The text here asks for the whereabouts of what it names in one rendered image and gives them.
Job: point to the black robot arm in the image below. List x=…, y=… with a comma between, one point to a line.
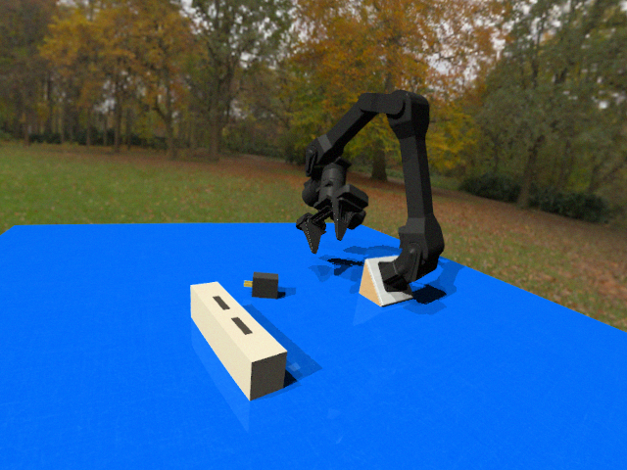
x=421, y=239

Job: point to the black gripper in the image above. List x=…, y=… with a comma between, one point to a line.
x=336, y=200

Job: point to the black two-prong plug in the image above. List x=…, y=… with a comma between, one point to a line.
x=264, y=285

